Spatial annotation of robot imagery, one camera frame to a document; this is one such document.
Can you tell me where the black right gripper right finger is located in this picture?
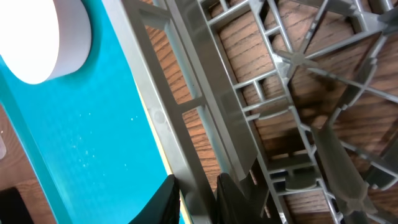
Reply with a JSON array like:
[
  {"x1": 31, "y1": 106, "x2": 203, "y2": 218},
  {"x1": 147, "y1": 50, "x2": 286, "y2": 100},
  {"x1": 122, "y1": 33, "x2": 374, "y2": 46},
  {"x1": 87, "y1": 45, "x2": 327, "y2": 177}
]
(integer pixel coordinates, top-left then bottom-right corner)
[{"x1": 216, "y1": 173, "x2": 277, "y2": 224}]

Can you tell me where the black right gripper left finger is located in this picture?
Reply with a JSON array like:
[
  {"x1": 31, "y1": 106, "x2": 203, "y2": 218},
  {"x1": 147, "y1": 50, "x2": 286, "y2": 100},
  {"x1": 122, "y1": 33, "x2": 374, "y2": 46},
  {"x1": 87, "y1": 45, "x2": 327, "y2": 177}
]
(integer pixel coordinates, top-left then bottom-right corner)
[{"x1": 129, "y1": 174, "x2": 180, "y2": 224}]

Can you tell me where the grey dishwasher rack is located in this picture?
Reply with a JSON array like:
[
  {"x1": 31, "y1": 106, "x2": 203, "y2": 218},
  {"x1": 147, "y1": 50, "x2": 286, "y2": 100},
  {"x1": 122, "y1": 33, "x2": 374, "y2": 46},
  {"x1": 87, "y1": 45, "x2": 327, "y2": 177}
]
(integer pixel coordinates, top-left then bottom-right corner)
[{"x1": 103, "y1": 0, "x2": 397, "y2": 223}]

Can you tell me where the pink saucer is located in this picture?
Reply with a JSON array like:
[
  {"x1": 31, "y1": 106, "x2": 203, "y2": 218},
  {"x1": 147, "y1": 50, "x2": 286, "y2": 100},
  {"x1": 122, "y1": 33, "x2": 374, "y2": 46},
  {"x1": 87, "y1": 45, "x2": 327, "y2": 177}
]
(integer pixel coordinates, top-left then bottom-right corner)
[{"x1": 1, "y1": 0, "x2": 91, "y2": 85}]

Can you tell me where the black food waste tray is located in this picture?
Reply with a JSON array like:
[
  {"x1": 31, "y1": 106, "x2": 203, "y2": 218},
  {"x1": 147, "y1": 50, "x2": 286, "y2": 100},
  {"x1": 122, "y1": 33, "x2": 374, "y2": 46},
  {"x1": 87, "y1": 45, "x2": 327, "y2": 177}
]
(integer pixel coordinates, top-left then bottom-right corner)
[{"x1": 0, "y1": 187, "x2": 34, "y2": 224}]

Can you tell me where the teal serving tray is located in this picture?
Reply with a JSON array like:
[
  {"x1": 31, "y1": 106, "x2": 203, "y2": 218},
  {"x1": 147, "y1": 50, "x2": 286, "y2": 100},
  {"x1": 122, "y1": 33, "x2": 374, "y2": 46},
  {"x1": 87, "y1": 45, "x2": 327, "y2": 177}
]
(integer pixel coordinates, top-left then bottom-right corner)
[{"x1": 1, "y1": 0, "x2": 167, "y2": 223}]

